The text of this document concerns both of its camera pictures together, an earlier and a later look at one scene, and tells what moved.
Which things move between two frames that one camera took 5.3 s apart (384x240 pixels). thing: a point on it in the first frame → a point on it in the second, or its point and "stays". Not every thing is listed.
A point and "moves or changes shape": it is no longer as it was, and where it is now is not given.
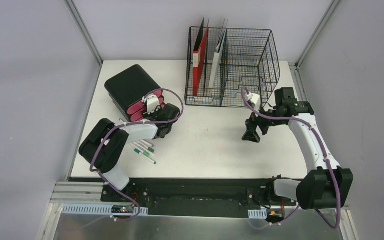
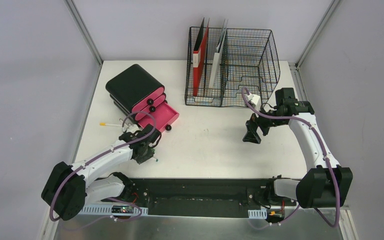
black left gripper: x=158 y=110 → x=151 y=136
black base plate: x=198 y=198 stays
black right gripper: x=252 y=123 stays
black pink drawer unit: x=127 y=88 moves or changes shape
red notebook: x=198 y=57 stays
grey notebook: x=218 y=54 stays
